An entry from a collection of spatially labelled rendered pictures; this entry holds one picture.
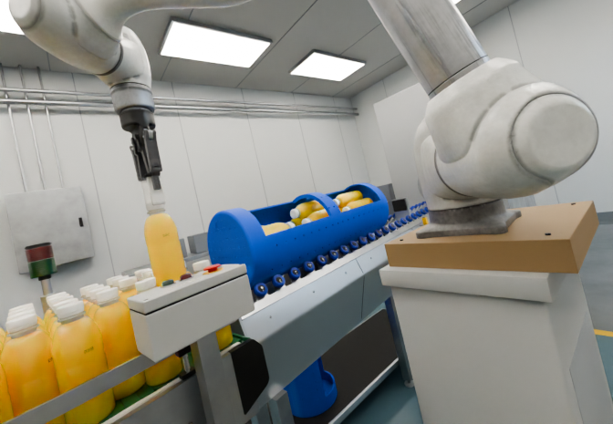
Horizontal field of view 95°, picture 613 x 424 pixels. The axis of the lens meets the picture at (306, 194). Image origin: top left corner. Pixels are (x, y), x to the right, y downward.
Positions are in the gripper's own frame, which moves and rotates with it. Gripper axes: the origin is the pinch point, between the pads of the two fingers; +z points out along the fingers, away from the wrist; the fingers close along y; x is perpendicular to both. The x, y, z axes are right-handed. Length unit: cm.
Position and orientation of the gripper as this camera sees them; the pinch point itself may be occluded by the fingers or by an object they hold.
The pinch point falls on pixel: (153, 192)
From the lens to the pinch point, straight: 79.2
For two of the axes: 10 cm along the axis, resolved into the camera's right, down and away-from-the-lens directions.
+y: -7.0, 1.9, 6.9
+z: 2.3, 9.7, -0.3
